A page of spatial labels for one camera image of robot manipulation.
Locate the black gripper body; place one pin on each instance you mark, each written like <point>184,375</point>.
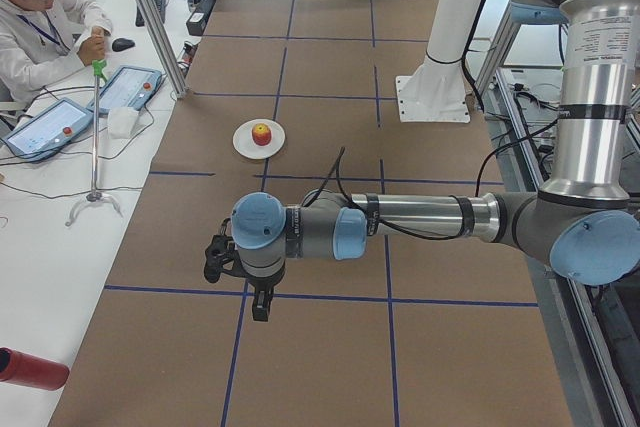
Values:
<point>261,285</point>

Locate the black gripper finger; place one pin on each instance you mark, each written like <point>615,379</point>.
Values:
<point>260,313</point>

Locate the red yellow apple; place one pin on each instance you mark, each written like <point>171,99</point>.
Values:
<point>261,134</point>

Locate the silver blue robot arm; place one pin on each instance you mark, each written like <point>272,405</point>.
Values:
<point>577,223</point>

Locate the white round plate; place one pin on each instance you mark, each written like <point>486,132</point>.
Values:
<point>244,145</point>

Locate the white crumpled tissue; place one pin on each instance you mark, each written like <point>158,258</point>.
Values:
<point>121,122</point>

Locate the blue teach pendant far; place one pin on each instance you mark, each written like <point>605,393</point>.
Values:
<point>129,86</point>

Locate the blue teach pendant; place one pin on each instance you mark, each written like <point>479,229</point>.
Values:
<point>48,132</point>
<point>129,86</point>

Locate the red cylinder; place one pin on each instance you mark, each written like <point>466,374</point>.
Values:
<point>26,370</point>

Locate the blue teach pendant near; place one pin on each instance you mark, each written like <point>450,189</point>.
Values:
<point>48,132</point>

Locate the silver grabber stick tool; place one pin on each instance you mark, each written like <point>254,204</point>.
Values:
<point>95,197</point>

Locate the black computer mouse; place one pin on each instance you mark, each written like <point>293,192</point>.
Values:
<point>122,44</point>

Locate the person in white hoodie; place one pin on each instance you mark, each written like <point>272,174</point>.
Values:
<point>45,41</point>

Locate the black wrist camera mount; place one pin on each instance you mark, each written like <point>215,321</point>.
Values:
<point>221,256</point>

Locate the white camera stand column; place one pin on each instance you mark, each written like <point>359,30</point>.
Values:
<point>435,92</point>

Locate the aluminium frame post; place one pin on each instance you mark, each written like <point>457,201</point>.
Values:
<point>162,46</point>

